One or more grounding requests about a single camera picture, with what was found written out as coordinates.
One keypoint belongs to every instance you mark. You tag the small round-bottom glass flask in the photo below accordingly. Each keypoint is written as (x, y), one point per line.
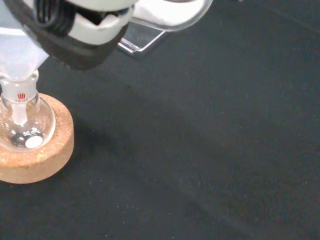
(46, 117)

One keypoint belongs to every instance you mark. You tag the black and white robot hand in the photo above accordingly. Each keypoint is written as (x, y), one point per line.
(87, 32)

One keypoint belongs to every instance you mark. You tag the black cloth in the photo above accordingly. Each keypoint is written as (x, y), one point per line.
(200, 150)

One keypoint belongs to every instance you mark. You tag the translucent plastic funnel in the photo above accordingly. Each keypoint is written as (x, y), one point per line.
(15, 55)

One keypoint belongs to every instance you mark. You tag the clear acrylic funnel stand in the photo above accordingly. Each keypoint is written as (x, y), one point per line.
(140, 42)

